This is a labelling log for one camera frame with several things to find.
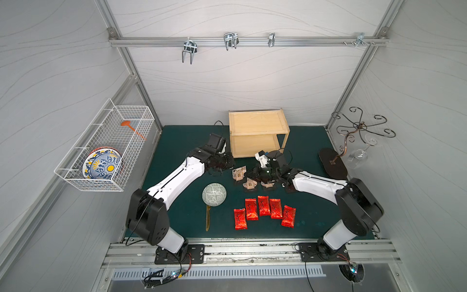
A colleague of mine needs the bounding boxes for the metal double hook middle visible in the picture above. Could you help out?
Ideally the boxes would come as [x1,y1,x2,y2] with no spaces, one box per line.
[223,32,239,51]

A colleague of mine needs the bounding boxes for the blue yellow patterned plate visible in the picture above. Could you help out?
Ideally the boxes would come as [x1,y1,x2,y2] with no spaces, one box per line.
[82,147,122,180]

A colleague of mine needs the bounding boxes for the metal hook right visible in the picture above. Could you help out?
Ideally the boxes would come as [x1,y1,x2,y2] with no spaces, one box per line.
[343,33,376,47]

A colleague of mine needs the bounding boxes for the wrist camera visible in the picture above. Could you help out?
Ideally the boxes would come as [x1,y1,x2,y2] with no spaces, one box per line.
[207,133,226,153]
[255,151,270,169]

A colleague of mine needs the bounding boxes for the clear wine glass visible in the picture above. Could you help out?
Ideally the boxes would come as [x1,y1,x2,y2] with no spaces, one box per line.
[347,133,378,169]

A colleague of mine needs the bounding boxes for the small metal hook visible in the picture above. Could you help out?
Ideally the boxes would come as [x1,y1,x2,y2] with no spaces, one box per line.
[268,32,276,47]

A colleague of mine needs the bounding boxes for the floral tea bag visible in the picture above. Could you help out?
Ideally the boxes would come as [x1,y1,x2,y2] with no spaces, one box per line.
[242,178,258,192]
[260,182,276,191]
[284,185,297,193]
[232,166,246,182]

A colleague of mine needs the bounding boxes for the metal double hook left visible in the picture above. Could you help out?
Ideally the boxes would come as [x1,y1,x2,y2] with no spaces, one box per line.
[182,40,198,64]

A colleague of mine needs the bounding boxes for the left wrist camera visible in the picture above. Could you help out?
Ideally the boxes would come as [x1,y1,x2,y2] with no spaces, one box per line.
[207,133,226,153]

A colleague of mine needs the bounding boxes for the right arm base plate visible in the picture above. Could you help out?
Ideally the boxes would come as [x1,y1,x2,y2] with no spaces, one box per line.
[294,242,350,263]

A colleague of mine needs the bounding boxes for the green table mat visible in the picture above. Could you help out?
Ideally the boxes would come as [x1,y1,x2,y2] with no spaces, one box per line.
[125,125,376,241]

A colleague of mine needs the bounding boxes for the metal double hook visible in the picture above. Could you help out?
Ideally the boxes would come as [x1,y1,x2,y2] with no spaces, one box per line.
[223,32,239,51]
[182,40,198,64]

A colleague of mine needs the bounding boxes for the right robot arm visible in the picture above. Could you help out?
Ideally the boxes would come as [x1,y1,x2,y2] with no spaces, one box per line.
[246,161,384,255]

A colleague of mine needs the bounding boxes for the red tea bag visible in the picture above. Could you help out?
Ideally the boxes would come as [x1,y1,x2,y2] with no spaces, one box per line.
[257,196,271,217]
[281,206,296,228]
[269,199,283,220]
[245,198,259,221]
[233,208,248,230]

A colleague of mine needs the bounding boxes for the white wire basket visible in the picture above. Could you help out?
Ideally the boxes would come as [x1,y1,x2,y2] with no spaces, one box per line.
[54,99,154,192]

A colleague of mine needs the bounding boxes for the metal rail bar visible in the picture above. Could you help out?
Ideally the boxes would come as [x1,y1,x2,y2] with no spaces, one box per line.
[109,35,390,49]

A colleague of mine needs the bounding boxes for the wooden two-tier shelf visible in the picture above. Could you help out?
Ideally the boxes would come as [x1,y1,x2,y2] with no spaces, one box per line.
[229,109,290,158]

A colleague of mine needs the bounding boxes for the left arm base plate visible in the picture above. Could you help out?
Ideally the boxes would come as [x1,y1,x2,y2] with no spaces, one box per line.
[154,244,206,265]

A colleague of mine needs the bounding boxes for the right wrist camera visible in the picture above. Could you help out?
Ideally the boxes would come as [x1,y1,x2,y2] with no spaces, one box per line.
[255,151,270,169]

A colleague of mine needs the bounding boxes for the orange spatula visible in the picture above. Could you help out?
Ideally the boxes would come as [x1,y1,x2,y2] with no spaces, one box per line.
[120,120,147,141]

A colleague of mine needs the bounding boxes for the green patterned hand fan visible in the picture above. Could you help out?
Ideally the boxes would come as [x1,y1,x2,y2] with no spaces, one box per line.
[202,183,227,232]

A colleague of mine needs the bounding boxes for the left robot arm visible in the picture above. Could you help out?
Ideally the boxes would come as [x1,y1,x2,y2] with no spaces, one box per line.
[125,148,235,257]

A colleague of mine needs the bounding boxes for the copper glass holder stand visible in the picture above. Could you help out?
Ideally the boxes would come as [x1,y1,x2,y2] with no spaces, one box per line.
[318,106,396,180]

